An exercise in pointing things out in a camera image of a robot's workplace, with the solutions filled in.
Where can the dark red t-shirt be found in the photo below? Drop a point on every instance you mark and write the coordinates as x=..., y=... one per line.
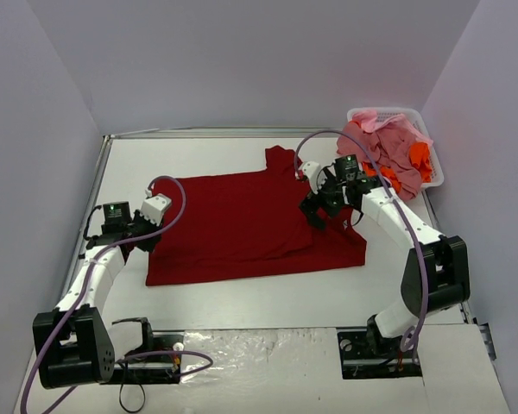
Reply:
x=247, y=225

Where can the pink t-shirt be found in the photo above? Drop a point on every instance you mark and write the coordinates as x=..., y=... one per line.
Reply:
x=372, y=143

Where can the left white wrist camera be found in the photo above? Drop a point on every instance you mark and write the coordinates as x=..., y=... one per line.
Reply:
x=154, y=207

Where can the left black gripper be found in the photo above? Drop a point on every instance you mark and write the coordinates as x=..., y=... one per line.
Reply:
x=146, y=241

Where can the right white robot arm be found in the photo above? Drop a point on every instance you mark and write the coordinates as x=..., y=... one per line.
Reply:
x=436, y=274

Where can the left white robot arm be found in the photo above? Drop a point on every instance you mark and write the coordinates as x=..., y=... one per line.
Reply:
x=73, y=345

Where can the white plastic basket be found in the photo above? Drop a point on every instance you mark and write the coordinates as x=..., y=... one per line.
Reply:
x=378, y=117

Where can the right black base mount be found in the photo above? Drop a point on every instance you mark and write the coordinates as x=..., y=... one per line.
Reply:
x=359, y=361

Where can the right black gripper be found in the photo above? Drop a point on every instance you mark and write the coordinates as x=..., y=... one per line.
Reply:
x=315, y=206

